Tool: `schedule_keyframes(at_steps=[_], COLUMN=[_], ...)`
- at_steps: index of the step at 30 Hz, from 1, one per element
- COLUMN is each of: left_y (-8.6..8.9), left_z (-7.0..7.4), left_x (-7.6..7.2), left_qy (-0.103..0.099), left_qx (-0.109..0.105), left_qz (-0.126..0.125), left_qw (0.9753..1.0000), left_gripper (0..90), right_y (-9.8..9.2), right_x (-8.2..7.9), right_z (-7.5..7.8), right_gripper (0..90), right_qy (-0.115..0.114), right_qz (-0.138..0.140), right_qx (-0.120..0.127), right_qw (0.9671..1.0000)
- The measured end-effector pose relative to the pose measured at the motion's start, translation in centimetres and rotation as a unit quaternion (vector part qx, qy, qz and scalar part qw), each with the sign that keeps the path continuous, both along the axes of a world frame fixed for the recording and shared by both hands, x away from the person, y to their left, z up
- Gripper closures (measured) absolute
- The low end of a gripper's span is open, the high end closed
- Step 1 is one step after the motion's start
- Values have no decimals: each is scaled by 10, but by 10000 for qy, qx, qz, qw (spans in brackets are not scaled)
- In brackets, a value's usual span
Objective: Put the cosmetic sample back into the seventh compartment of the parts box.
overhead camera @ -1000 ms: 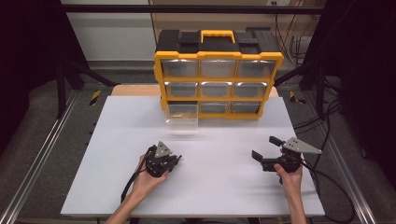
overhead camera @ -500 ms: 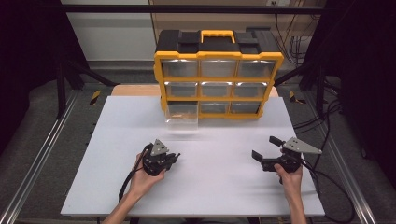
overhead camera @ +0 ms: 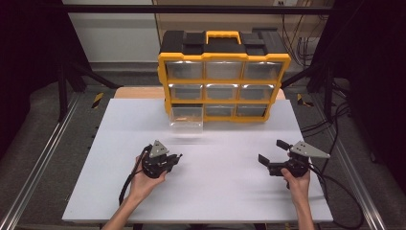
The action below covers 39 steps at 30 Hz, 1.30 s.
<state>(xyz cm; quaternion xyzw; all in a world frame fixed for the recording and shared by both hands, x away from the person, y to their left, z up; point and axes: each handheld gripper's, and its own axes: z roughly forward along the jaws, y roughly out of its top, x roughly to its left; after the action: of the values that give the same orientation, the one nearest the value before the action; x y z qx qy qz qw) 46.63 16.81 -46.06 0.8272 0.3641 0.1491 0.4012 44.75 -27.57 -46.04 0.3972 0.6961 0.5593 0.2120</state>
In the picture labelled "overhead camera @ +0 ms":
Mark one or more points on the clear plastic drawer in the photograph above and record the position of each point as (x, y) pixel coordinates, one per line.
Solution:
(186, 121)

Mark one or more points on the person's right hand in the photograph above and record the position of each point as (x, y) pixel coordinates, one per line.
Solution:
(298, 185)

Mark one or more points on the yellow black drawer organizer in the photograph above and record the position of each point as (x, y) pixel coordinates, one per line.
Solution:
(223, 48)

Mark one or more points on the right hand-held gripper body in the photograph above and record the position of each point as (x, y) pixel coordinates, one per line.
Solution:
(300, 159)

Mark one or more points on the black horizontal bar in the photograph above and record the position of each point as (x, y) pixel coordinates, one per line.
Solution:
(127, 9)

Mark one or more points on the black curtain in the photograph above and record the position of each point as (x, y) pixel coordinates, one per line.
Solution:
(25, 48)
(383, 64)

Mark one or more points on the yellow black hazard tape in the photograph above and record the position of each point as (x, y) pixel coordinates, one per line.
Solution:
(301, 99)
(98, 100)

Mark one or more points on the person's left hand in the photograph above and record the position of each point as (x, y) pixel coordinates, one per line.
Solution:
(143, 185)

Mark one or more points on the wooden board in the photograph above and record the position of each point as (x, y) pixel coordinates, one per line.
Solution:
(140, 92)

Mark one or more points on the aluminium rail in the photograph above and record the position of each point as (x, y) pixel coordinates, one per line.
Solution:
(38, 164)
(372, 211)

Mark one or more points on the black metal stand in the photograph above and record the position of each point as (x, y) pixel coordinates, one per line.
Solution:
(328, 92)
(63, 92)

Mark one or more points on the set of clear organizer drawers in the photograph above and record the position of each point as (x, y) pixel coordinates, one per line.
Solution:
(223, 70)

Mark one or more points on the beige cabinet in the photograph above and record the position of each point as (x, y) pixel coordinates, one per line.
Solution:
(239, 22)

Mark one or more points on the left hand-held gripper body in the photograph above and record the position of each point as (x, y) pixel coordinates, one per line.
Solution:
(156, 159)

